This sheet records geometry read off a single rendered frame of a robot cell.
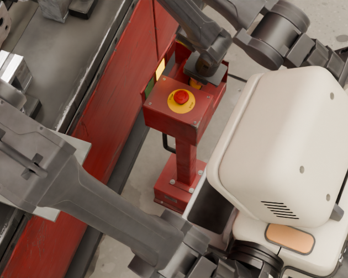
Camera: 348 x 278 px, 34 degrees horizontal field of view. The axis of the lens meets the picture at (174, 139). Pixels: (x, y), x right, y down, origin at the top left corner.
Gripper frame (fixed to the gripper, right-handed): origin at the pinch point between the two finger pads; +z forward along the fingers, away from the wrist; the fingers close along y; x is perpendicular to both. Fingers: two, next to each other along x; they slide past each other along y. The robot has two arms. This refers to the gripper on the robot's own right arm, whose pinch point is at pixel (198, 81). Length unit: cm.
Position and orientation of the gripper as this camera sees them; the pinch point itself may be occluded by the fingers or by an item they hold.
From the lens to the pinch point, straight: 158.3
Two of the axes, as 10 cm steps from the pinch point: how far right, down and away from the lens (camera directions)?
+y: -8.8, -4.8, 0.0
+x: -4.5, 8.1, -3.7
